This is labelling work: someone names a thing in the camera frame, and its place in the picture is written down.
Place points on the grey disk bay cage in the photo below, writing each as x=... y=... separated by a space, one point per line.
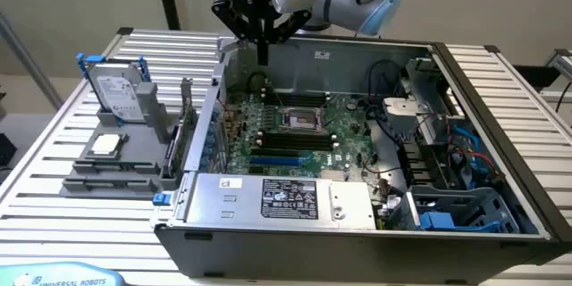
x=474 y=205

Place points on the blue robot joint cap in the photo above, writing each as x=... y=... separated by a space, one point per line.
x=58 y=274

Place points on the black table corner cap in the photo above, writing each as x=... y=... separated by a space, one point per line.
x=126 y=31
x=493 y=49

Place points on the black expansion slot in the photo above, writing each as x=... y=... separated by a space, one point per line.
x=273 y=153

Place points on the silver CPU chip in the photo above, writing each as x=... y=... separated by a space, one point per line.
x=106 y=143

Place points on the blue case latch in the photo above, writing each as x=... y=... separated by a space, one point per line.
x=162 y=199

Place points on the grey slanted metal pole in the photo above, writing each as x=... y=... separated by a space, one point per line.
x=27 y=58

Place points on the green motherboard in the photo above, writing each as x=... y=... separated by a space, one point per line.
x=353 y=145

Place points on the blue disk carrier frame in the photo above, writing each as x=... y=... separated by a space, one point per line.
x=97 y=59

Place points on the silver hard disk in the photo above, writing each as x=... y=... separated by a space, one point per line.
x=118 y=93

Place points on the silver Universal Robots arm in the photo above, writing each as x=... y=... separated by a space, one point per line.
x=353 y=4

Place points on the blue expansion slot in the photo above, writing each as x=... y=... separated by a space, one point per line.
x=279 y=161

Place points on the silver metal drive cage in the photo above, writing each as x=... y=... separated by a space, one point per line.
x=429 y=112

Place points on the black box on floor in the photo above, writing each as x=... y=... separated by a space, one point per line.
x=7 y=150

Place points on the blue disk bay latch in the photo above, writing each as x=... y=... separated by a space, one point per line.
x=437 y=220

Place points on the small silver chipset heatsink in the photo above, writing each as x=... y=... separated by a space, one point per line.
x=334 y=174

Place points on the black RAM slot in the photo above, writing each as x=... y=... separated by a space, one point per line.
x=295 y=94
x=295 y=142
x=295 y=138
x=295 y=101
x=295 y=147
x=295 y=134
x=295 y=98

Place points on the graphics card with metal bracket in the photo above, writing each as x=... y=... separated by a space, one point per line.
x=187 y=112

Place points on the CPU socket with metal frame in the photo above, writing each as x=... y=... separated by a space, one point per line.
x=302 y=118

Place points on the grey printed parts rack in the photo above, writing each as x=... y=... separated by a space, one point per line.
x=134 y=132

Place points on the open black PC case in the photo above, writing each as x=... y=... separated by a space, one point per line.
x=339 y=252

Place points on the silver power supply unit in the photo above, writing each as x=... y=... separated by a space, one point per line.
x=250 y=202

